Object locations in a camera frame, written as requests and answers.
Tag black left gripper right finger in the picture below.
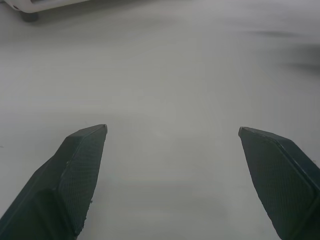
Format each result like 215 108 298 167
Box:
237 126 320 240

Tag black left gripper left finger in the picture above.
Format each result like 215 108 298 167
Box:
0 123 108 240

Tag white appliance with grey foot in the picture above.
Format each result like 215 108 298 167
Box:
0 0 91 23

